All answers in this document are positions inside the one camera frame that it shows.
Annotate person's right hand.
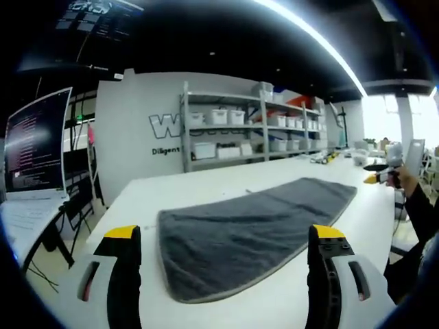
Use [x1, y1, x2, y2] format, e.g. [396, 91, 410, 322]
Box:
[386, 164, 421, 191]

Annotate grey towel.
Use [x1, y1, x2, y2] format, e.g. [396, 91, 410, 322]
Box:
[156, 177, 358, 304]

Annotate idle grippers with yellow tips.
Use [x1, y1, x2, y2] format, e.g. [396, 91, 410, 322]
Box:
[310, 152, 340, 165]

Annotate hanging dark ceiling screen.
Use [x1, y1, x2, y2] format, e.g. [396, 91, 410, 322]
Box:
[56, 0, 145, 44]

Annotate row of white storage bins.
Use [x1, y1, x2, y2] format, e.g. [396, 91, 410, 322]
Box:
[190, 82, 327, 160]

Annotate glass partition windows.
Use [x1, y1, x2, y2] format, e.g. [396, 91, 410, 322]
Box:
[63, 89, 99, 151]

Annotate long ceiling light strip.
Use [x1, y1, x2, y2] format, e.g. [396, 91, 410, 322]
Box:
[253, 0, 370, 99]

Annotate white side desk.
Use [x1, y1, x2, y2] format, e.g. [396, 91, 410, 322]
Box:
[0, 195, 75, 271]

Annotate person's black top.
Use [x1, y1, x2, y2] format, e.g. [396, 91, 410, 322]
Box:
[383, 236, 439, 306]

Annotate grey metal shelf rack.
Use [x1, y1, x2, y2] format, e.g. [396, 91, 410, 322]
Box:
[178, 81, 330, 173]

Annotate black tripod stand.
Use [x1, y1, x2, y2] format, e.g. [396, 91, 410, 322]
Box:
[329, 102, 351, 149]

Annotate computer monitor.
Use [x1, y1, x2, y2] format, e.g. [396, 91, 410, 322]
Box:
[3, 86, 73, 200]

